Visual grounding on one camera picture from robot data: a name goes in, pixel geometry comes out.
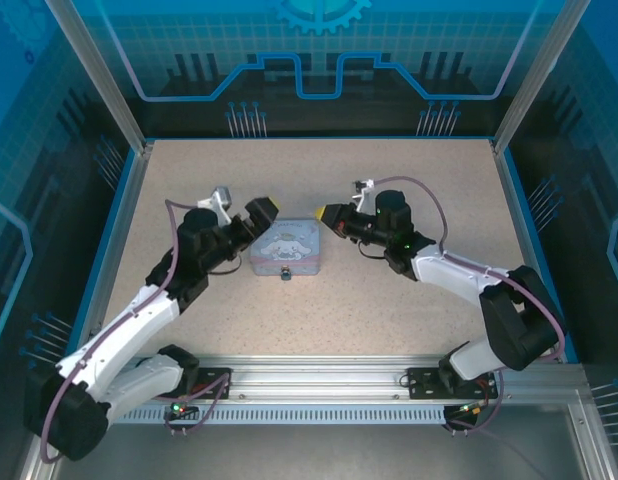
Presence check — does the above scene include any pastel cartoon dog tin box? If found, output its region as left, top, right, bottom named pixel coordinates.
left=248, top=218, right=324, bottom=277

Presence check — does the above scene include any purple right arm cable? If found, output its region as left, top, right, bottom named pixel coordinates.
left=371, top=174, right=568, bottom=434

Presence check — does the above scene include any aluminium table side rail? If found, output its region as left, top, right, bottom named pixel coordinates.
left=16, top=142, right=155, bottom=480
left=490, top=141, right=565, bottom=362

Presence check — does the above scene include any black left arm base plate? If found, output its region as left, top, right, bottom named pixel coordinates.
left=188, top=367, right=234, bottom=400

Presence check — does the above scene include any aluminium mounting rail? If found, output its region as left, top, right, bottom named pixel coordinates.
left=128, top=354, right=590, bottom=407

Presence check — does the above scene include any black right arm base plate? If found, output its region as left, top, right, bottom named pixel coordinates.
left=406, top=366, right=503, bottom=400

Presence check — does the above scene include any slotted white cable duct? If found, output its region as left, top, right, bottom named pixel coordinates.
left=111, top=405, right=448, bottom=426

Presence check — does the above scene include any aluminium frame post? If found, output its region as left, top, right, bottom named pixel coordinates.
left=492, top=0, right=581, bottom=154
left=43, top=0, right=155, bottom=154

